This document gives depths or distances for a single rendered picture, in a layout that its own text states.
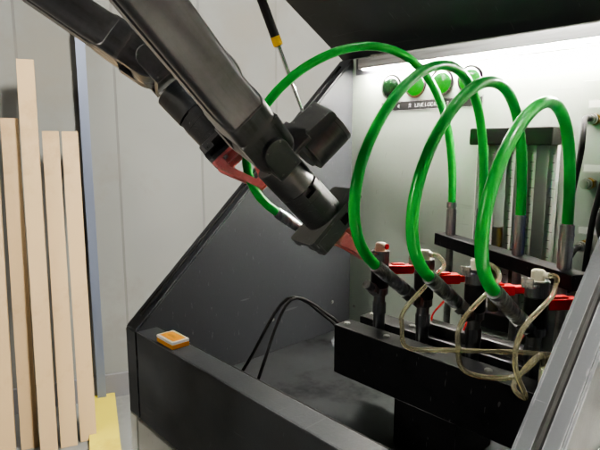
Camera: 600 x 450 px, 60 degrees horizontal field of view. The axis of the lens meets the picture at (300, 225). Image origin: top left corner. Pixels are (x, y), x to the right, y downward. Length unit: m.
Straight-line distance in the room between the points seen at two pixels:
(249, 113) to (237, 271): 0.49
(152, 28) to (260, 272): 0.65
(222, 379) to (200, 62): 0.41
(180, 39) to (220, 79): 0.06
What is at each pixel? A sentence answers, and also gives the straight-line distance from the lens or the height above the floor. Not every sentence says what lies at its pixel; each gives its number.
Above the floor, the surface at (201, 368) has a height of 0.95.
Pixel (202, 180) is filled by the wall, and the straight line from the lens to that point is 2.70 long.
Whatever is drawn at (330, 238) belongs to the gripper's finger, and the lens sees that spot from 0.70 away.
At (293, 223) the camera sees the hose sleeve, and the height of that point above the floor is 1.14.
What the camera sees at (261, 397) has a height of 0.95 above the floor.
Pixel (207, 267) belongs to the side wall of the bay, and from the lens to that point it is 0.98.
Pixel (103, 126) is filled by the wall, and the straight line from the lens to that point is 2.65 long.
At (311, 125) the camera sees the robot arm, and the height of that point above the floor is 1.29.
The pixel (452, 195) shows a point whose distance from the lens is 0.96.
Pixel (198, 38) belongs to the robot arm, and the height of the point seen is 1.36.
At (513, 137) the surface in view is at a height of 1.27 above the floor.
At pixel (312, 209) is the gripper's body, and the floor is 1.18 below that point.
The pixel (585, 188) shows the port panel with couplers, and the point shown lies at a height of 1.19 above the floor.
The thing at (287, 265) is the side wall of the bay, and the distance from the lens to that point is 1.10.
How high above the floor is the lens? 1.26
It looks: 9 degrees down
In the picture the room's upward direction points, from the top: straight up
